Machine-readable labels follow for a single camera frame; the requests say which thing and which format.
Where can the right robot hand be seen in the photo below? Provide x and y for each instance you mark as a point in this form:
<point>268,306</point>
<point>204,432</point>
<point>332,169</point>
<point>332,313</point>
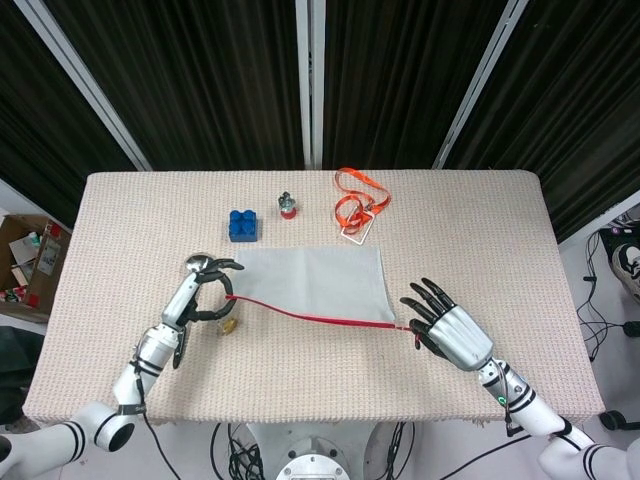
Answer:
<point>460,340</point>

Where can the blue building block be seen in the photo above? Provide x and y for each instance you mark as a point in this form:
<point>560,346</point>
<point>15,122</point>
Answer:
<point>245,227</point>

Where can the brass padlock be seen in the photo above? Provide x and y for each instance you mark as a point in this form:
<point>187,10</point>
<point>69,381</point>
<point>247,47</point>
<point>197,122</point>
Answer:
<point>230,326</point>

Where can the black pleated curtain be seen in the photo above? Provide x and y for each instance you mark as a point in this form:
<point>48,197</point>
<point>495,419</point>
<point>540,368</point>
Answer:
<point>575,100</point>
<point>30,125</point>
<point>400,75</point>
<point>200,75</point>

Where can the beige waffle tablecloth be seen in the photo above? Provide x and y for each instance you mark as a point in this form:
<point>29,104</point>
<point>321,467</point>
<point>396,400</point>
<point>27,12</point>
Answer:
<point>300,375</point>

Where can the clear badge holder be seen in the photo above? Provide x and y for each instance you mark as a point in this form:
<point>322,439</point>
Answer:
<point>367,225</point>

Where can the black and white sneaker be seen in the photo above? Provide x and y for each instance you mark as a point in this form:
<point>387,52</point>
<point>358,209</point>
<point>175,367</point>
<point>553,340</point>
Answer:
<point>630,267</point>

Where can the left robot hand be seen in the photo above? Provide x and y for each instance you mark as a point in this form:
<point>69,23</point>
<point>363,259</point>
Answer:
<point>181,300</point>

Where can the white frame post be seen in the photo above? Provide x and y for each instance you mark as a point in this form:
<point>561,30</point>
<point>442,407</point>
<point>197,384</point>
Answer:
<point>309,75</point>
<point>80,80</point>
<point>482,80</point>

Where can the clear zip pouch red zipper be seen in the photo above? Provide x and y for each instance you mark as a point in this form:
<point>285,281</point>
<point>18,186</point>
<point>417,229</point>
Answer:
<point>315,280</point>

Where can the black power adapter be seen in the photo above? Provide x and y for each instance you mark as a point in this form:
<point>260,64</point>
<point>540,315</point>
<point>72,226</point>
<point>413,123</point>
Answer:
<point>632,329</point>

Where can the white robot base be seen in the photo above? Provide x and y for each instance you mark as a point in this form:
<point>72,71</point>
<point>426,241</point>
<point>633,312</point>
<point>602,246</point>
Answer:
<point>312,462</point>

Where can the black caster wheel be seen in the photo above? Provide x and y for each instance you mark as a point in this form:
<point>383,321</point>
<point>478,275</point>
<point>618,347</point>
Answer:
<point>612,420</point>

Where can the cardboard box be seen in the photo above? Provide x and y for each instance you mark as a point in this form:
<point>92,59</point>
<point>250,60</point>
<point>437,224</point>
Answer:
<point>25,240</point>

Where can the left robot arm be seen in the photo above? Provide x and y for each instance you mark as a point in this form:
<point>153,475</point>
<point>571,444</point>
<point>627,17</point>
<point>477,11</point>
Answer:
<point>127,390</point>

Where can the dark cloth-covered object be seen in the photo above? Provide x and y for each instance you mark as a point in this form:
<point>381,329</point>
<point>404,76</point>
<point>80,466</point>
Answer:
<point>17,370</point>

